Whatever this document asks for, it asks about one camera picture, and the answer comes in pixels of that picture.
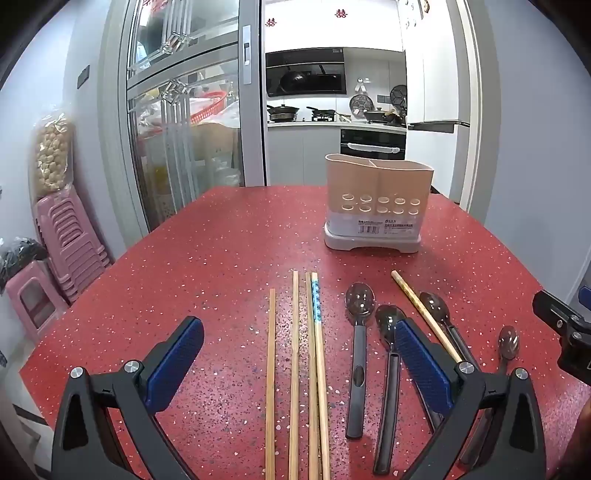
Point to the plain bamboo chopstick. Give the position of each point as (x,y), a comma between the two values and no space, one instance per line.
(311,369)
(294,369)
(270,369)

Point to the single pink plastic stool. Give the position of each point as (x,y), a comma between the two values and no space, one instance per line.
(37,295)

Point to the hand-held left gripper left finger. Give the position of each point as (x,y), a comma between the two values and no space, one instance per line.
(178,355)

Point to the white upper cabinets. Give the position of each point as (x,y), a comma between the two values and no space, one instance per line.
(323,27)

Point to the glass sliding door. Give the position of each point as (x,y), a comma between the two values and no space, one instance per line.
(251,138)

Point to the round perforated pan rack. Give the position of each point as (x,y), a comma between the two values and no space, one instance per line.
(358,103)
(399,97)

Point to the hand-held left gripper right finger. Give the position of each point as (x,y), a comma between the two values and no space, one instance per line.
(422,364)

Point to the black wok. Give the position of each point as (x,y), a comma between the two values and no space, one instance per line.
(379,115)

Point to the dark wall switch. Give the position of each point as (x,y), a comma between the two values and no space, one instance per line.
(83,76)

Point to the white refrigerator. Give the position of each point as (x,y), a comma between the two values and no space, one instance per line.
(438,69)

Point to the blue patterned bamboo chopstick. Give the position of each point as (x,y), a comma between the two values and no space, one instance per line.
(320,369)

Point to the black frying pan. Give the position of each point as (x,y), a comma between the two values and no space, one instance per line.
(322,112)

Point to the red plastic basket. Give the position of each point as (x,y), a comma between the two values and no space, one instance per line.
(210,108)

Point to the stack of pink plastic stools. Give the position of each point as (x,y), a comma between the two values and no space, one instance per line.
(69,240)

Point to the clear bag of beige balls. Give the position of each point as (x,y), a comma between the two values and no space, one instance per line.
(51,157)

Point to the black pot with lid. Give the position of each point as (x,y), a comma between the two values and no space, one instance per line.
(282,112)

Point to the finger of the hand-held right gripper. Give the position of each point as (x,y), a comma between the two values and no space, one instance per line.
(551,307)
(586,294)

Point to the pale patterned bamboo chopstick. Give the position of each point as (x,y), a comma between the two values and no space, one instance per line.
(415,302)

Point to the beige plastic utensil holder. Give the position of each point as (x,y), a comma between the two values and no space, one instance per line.
(378,184)

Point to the black range hood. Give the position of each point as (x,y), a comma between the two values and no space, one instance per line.
(332,57)

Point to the black plastic bag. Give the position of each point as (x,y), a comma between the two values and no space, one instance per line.
(18,258)

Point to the dark translucent plastic spoon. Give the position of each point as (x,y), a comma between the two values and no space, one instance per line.
(434,307)
(360,304)
(388,415)
(508,344)

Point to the black built-in oven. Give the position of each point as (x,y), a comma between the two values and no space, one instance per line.
(374,147)

